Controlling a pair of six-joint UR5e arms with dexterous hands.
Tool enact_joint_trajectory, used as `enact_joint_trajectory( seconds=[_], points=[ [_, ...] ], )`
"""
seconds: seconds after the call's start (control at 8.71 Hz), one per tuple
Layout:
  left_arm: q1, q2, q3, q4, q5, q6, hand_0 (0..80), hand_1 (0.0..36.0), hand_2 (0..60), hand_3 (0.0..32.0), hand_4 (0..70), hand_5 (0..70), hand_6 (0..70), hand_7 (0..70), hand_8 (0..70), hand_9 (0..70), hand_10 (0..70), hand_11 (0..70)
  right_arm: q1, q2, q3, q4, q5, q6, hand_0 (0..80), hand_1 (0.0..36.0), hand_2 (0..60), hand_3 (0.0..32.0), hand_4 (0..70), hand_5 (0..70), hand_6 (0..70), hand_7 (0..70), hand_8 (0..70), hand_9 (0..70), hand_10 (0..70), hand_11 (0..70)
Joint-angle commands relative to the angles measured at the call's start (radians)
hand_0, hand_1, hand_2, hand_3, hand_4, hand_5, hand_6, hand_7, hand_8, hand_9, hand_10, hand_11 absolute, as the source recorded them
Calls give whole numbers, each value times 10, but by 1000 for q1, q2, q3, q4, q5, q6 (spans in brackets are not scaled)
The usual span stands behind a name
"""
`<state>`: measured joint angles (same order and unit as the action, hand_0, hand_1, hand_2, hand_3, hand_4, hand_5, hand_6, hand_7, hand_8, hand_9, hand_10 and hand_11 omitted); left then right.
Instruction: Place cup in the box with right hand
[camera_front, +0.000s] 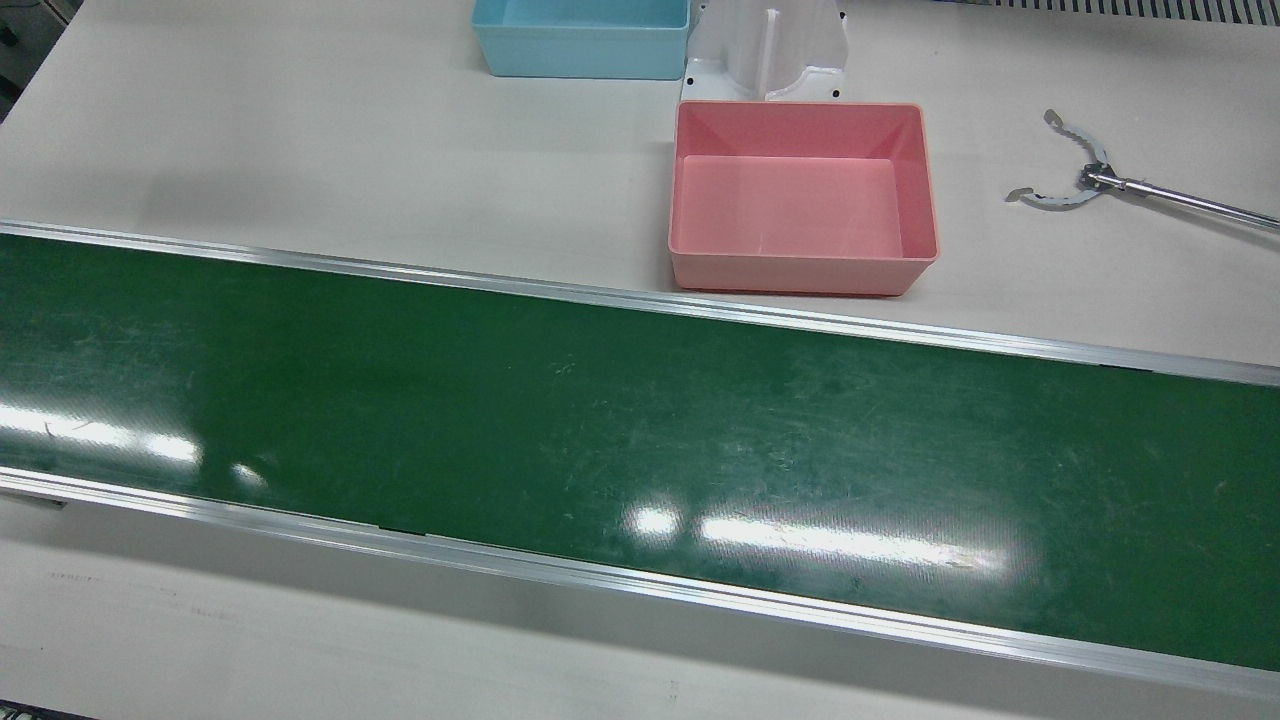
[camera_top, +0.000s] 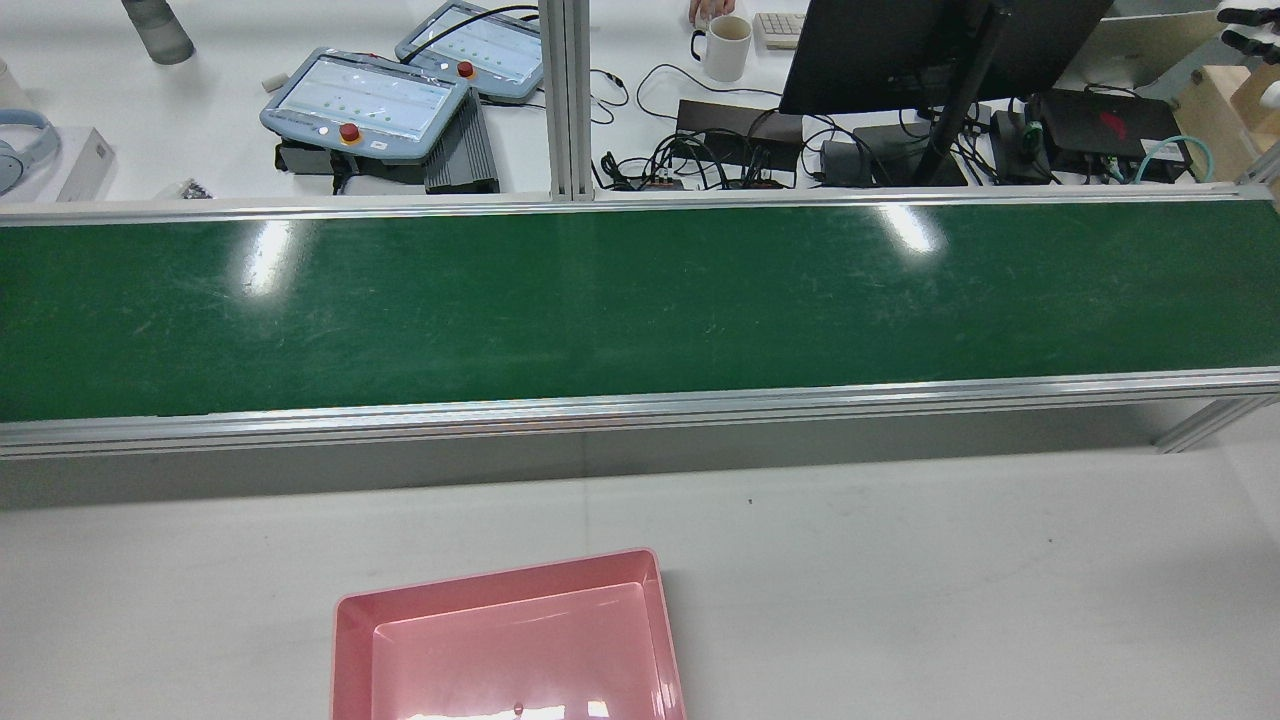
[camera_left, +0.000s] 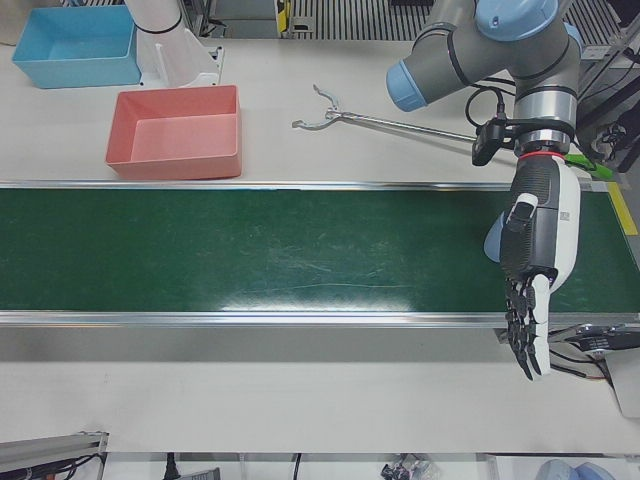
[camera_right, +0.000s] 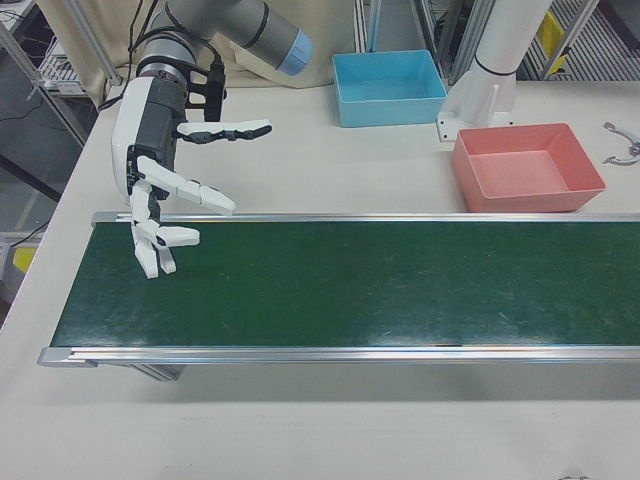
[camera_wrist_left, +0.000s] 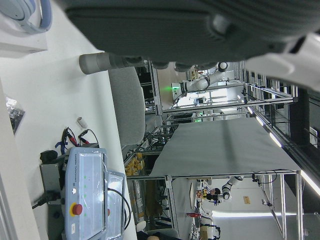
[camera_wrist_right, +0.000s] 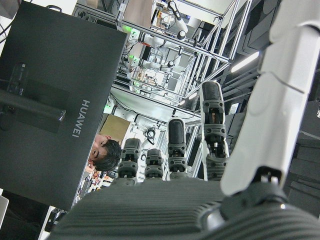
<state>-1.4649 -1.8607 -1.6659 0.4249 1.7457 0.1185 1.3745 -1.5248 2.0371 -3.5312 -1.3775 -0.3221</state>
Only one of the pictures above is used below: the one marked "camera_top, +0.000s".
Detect beige keyboard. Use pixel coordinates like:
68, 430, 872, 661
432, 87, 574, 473
752, 11, 807, 51

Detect grey-blue teach pendant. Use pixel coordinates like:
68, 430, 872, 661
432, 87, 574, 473
259, 46, 473, 167
394, 0, 548, 107

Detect grey bottle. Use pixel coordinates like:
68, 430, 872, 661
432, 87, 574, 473
120, 0, 197, 67

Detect black pendant cable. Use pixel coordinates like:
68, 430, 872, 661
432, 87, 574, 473
400, 4, 543, 66

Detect white mug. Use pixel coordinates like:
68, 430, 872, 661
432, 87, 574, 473
689, 14, 754, 84

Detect aluminium profile post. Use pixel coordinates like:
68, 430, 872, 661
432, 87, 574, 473
537, 0, 598, 203

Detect blue-grey headphones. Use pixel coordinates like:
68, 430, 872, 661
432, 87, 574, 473
0, 108, 63, 197

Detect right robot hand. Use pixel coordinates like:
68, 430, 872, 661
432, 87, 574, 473
1215, 0, 1280, 66

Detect brown cardboard box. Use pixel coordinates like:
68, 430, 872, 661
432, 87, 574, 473
1172, 62, 1280, 183

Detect black dock box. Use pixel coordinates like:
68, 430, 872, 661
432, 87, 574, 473
676, 98, 805, 167

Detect white cardboard box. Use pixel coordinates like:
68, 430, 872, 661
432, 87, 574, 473
0, 126, 118, 204

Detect teal cable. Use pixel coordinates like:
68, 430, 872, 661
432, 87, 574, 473
1133, 134, 1217, 187

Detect black box with red logo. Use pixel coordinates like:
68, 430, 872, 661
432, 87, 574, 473
1030, 89, 1193, 183

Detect black Huawei monitor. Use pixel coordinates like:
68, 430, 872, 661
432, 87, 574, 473
778, 0, 1116, 117

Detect pink plastic box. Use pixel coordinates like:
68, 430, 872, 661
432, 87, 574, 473
330, 547, 689, 720

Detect dark finned metal box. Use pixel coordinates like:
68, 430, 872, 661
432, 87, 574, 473
423, 88, 501, 195

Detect black cable tangle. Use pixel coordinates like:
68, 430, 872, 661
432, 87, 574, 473
598, 110, 831, 191

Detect green belt conveyor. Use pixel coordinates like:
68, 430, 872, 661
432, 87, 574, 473
0, 185, 1280, 461

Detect black power brick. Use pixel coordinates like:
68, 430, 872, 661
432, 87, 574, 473
820, 140, 861, 187

